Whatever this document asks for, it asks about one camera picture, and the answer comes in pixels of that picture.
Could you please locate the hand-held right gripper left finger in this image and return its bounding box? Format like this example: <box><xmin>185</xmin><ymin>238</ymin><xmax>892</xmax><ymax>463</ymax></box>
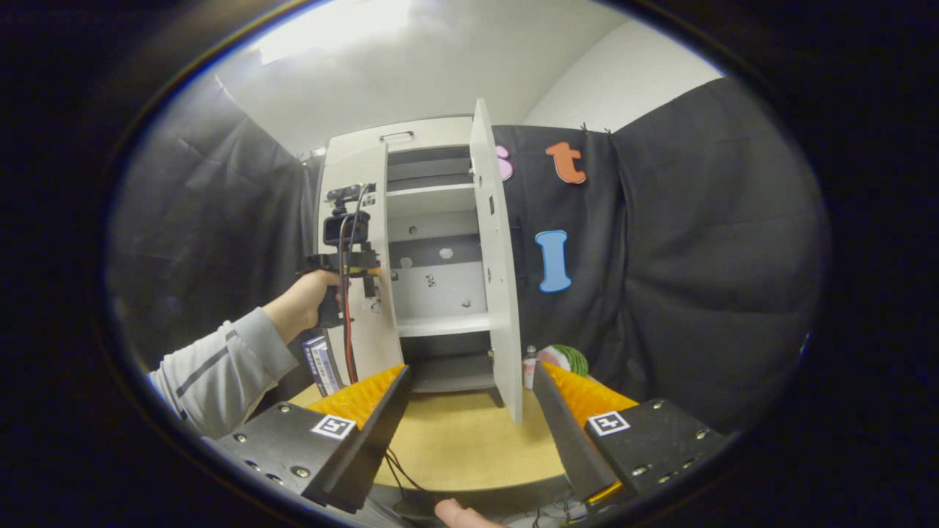
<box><xmin>218</xmin><ymin>365</ymin><xmax>412</xmax><ymax>516</ymax></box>

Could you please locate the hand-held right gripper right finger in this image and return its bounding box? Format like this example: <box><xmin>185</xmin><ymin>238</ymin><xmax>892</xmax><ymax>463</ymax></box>
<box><xmin>532</xmin><ymin>362</ymin><xmax>727</xmax><ymax>508</ymax></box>

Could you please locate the beige cabinet door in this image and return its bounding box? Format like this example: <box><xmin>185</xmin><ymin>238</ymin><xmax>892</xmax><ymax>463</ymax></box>
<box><xmin>469</xmin><ymin>99</ymin><xmax>524</xmax><ymax>425</ymax></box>
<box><xmin>321</xmin><ymin>139</ymin><xmax>406</xmax><ymax>387</ymax></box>

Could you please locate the beige double-door shoe cabinet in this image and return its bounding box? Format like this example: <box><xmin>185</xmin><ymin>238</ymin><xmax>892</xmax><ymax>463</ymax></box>
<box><xmin>321</xmin><ymin>116</ymin><xmax>514</xmax><ymax>408</ymax></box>

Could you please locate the toy watermelon slice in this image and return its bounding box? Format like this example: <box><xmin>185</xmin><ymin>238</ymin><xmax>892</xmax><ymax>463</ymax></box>
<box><xmin>539</xmin><ymin>345</ymin><xmax>589</xmax><ymax>378</ymax></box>

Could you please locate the blue and white box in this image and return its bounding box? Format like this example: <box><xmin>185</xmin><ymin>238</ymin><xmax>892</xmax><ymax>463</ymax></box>
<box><xmin>302</xmin><ymin>335</ymin><xmax>342</xmax><ymax>397</ymax></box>

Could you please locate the ceiling light panel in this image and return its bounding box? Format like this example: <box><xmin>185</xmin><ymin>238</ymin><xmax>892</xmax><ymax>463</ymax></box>
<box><xmin>257</xmin><ymin>0</ymin><xmax>412</xmax><ymax>65</ymax></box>

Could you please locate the black backdrop cloth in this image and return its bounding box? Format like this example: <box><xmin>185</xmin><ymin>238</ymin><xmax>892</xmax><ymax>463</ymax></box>
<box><xmin>106</xmin><ymin>73</ymin><xmax>830</xmax><ymax>433</ymax></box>

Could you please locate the black cable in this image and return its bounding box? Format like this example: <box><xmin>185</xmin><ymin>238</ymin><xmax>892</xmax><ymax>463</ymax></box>
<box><xmin>384</xmin><ymin>447</ymin><xmax>441</xmax><ymax>505</ymax></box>

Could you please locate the red cable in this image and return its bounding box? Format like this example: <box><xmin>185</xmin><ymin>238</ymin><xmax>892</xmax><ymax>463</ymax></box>
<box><xmin>340</xmin><ymin>213</ymin><xmax>362</xmax><ymax>386</ymax></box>

